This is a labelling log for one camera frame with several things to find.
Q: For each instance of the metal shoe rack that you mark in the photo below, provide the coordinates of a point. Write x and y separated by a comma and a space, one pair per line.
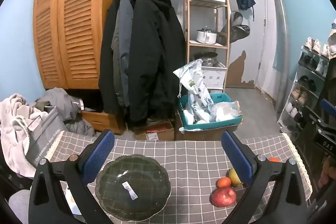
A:
304, 71

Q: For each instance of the grey checkered tablecloth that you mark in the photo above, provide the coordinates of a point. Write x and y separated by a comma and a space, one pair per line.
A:
189, 161

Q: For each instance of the wooden drawer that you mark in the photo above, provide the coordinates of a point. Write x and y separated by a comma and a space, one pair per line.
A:
102, 121

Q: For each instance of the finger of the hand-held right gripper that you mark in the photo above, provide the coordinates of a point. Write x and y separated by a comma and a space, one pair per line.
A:
328, 106
323, 125

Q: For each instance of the person's right hand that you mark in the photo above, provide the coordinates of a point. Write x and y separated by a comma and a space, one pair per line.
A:
326, 171

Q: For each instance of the steel pot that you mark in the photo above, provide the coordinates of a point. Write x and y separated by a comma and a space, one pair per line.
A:
207, 58

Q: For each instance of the wooden louvered wardrobe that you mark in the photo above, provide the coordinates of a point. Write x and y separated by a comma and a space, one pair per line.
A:
78, 29

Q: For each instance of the orange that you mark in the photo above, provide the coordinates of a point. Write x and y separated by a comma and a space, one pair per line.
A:
273, 160
223, 182

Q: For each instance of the printed white rice bag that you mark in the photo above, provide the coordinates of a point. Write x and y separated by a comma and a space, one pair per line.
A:
194, 82

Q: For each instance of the clear plastic bag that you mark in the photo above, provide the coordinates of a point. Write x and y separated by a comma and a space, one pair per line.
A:
225, 111

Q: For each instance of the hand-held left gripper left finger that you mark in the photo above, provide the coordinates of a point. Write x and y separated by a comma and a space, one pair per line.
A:
99, 153

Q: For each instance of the red apple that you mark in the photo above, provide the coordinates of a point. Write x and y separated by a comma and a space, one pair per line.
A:
223, 197

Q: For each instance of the dark glass scalloped plate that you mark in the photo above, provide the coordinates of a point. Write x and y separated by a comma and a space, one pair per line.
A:
136, 179

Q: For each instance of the white lace cloth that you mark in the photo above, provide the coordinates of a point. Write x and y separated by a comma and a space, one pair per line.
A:
332, 41

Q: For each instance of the white plastic crate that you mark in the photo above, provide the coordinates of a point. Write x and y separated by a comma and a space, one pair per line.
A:
214, 77

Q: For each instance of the grey printed tote bag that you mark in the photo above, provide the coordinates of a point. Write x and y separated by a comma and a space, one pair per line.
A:
44, 140

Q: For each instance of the grey vertical pipe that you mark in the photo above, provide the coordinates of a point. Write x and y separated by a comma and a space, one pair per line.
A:
279, 29

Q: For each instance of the flat cardboard box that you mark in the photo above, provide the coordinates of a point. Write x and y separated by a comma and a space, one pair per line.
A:
157, 132

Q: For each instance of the dark cloth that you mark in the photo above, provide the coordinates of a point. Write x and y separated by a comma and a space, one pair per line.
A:
329, 77

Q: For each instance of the olive green hanging bag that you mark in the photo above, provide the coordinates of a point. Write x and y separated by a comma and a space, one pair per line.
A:
236, 29

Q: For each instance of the white door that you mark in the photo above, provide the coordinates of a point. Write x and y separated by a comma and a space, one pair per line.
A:
249, 29

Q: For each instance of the shoe rack with shoes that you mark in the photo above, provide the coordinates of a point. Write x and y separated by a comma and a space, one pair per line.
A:
300, 94

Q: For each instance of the black hooded coat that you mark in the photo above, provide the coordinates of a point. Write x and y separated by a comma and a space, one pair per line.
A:
155, 56

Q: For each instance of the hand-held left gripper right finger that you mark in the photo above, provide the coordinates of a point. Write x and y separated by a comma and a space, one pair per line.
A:
237, 158

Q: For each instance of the white pot with lid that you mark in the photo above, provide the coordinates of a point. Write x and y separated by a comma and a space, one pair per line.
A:
206, 36

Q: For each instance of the wooden shelf rack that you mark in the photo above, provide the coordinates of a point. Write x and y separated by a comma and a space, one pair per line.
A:
189, 29

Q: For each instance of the yellow-green pear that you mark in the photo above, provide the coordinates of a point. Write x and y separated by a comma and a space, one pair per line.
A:
233, 179

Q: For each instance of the grey jacket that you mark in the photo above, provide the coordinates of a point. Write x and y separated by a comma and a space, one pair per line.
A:
122, 43

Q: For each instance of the teal plastic basket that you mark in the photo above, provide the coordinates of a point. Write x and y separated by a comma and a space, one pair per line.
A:
223, 125

